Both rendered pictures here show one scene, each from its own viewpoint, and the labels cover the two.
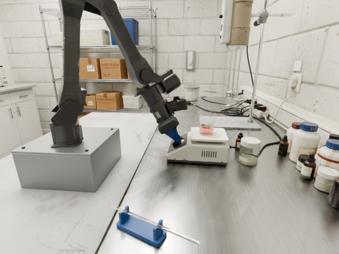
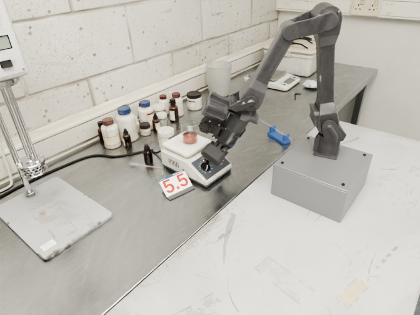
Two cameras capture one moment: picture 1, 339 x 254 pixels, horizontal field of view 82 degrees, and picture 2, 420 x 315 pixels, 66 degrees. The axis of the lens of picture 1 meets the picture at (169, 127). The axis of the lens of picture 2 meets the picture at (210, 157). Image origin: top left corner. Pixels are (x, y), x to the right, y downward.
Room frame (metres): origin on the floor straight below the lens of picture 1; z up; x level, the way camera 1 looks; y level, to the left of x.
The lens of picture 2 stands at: (1.33, 0.45, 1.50)
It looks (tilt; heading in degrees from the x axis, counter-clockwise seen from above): 32 degrees down; 215
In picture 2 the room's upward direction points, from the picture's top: 2 degrees counter-clockwise
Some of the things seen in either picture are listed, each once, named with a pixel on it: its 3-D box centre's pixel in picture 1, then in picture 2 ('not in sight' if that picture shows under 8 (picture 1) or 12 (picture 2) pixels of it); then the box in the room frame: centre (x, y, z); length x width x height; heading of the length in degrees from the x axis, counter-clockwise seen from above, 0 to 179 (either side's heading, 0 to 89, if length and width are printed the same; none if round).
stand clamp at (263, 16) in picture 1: (260, 18); not in sight; (1.05, -0.43, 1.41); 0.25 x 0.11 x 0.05; 85
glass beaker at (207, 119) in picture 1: (206, 123); (189, 132); (0.62, -0.12, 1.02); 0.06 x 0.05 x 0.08; 61
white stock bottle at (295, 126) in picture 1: (295, 137); (110, 132); (0.66, -0.46, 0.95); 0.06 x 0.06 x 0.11
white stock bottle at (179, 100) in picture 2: not in sight; (176, 104); (0.32, -0.42, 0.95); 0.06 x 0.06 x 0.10
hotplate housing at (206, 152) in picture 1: (200, 145); (193, 157); (0.63, -0.11, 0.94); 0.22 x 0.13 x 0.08; 83
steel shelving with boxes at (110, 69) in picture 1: (107, 81); not in sight; (2.93, 0.91, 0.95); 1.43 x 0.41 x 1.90; 85
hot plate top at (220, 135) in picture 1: (208, 134); (187, 143); (0.62, -0.13, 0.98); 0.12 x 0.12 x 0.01; 83
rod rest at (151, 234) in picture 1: (140, 223); (279, 134); (0.30, 0.06, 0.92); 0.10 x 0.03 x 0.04; 62
